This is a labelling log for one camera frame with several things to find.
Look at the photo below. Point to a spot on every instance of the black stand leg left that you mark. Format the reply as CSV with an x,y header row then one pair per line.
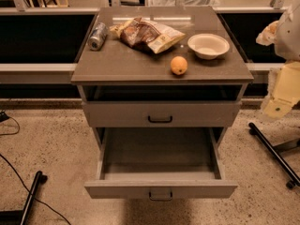
x,y
20,217

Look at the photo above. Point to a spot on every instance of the white paper bowl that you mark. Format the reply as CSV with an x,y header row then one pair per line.
x,y
208,46

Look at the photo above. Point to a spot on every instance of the orange fruit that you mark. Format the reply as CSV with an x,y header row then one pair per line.
x,y
179,65

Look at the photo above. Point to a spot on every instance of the grey drawer cabinet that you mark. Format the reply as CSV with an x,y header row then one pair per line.
x,y
119,73

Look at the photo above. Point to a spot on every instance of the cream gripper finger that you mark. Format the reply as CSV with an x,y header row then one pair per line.
x,y
283,90
268,34

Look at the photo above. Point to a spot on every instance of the silver soda can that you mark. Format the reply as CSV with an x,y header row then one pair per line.
x,y
98,36

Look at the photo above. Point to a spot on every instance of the brown chip bag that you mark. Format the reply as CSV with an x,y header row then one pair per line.
x,y
143,35

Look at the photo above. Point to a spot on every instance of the black stand leg right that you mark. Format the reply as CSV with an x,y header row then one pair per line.
x,y
276,151

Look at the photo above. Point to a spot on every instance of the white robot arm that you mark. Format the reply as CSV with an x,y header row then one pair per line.
x,y
287,43

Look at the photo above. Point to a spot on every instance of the black stand leg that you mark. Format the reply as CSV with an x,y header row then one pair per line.
x,y
20,217
276,151

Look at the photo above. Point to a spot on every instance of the open grey drawer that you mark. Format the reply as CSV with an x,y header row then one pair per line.
x,y
159,164

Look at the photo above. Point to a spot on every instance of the closed upper grey drawer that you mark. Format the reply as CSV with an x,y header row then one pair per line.
x,y
140,114

